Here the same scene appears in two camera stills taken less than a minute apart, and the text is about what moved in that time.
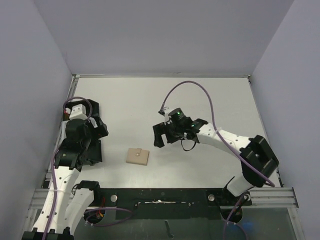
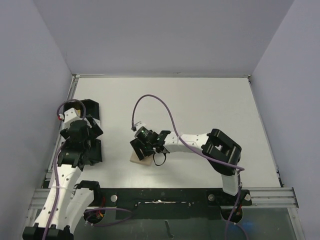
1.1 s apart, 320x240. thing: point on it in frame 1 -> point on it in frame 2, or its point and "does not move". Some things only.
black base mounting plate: x=170 y=203 does not move
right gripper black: x=165 y=132 -> x=139 y=147
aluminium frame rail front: x=273 y=198 does not move
